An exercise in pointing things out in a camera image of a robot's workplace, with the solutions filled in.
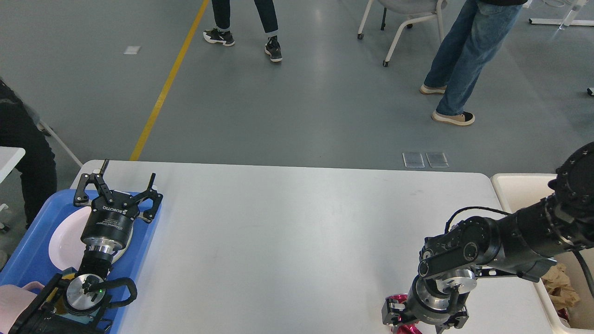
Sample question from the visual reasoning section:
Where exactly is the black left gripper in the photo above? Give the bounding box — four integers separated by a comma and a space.
72, 159, 163, 256

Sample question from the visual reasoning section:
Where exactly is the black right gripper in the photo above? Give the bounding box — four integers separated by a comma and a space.
382, 276, 469, 334

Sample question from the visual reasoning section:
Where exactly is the red foil wrapper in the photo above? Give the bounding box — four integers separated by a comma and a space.
388, 294, 422, 334

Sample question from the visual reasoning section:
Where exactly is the pink plate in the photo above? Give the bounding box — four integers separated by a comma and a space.
49, 206, 134, 271

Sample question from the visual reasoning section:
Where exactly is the brown paper ball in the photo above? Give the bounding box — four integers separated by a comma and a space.
541, 263, 581, 311

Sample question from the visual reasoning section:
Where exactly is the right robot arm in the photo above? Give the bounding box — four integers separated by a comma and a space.
382, 142, 594, 334

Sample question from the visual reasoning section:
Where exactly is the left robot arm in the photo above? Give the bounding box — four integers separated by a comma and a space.
1, 160, 163, 334

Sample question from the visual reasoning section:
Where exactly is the light green plate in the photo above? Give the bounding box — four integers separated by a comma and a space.
58, 241, 130, 272

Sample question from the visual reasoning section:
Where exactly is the white rolling stand left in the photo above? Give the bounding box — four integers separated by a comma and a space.
38, 120, 83, 167

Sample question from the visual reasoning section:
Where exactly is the blue plastic tray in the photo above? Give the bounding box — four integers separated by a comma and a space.
0, 188, 162, 334

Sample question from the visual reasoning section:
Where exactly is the white side table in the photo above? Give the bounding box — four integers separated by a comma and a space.
0, 146, 26, 183

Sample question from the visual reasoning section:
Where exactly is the person in dark clothes left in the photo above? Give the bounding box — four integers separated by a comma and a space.
0, 77, 58, 272

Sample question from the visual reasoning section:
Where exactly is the red wrapper in bin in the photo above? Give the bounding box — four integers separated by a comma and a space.
556, 308, 571, 328

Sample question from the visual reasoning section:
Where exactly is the pink mug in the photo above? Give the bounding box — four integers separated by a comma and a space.
0, 281, 45, 334

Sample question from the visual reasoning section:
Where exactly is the beige plastic bin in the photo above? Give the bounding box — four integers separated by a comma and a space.
491, 173, 594, 334

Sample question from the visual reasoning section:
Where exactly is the person in black pants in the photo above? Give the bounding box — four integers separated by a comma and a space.
203, 0, 284, 63

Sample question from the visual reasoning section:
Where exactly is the person in blue jeans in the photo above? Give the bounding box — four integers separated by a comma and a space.
420, 0, 526, 126

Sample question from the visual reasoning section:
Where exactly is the white office chair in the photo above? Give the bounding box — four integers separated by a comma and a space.
379, 0, 448, 67

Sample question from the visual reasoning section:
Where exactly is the white stand base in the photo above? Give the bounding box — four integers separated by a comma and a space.
528, 0, 594, 30

